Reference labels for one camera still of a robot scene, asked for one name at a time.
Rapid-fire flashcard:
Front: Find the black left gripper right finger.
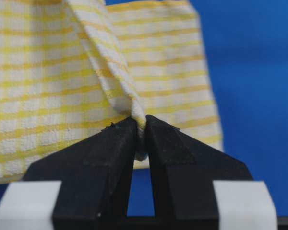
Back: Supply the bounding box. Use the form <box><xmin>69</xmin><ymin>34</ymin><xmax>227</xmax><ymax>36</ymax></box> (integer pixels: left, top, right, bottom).
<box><xmin>145</xmin><ymin>114</ymin><xmax>278</xmax><ymax>230</ymax></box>

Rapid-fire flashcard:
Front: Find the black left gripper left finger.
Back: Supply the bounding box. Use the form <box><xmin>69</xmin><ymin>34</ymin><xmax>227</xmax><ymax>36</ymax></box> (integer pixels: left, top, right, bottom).
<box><xmin>0</xmin><ymin>117</ymin><xmax>138</xmax><ymax>230</ymax></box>

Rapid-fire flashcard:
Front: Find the blue table cloth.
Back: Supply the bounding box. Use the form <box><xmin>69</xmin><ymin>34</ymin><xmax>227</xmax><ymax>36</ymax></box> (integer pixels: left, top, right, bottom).
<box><xmin>0</xmin><ymin>0</ymin><xmax>288</xmax><ymax>218</ymax></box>

